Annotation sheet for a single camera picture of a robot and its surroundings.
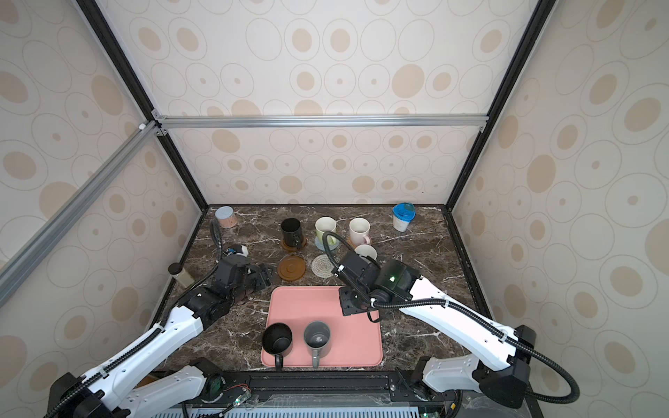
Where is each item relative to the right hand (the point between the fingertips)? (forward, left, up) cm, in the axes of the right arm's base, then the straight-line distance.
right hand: (353, 302), depth 70 cm
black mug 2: (-5, +24, -18) cm, 30 cm away
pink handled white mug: (+35, -1, -10) cm, 37 cm away
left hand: (+10, +24, -2) cm, 27 cm away
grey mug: (-4, +11, -18) cm, 21 cm away
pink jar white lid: (+41, +54, -13) cm, 70 cm away
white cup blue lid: (+44, -19, -11) cm, 49 cm away
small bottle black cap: (+13, +60, -8) cm, 62 cm away
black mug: (+32, +24, -10) cm, 42 cm away
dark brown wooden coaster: (+31, +26, -19) cm, 44 cm away
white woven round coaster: (+23, +12, -19) cm, 32 cm away
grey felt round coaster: (+33, +14, -18) cm, 40 cm away
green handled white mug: (+37, +13, -10) cm, 40 cm away
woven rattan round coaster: (+38, +2, -23) cm, 45 cm away
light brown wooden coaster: (+21, +24, -18) cm, 37 cm away
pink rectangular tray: (-5, -1, -17) cm, 17 cm away
